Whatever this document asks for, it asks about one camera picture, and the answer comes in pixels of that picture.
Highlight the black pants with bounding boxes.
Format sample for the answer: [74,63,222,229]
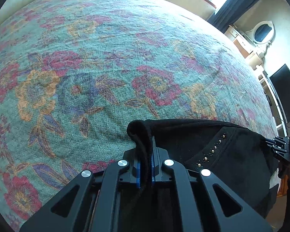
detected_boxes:
[127,119,278,217]

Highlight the wooden cabinet with knobs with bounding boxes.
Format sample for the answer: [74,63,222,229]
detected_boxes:
[277,175,288,197]

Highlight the black flat television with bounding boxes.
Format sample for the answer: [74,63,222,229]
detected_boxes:
[270,64,290,123]

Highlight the white dresser shelf unit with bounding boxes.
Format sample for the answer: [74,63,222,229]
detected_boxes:
[225,25,288,136]

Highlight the white oval mirror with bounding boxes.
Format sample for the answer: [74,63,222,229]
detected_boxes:
[245,20,275,44]

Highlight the floral bedspread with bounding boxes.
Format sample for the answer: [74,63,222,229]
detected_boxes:
[0,0,277,231]

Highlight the dark blue curtain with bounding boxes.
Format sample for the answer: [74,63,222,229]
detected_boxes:
[207,0,259,33]

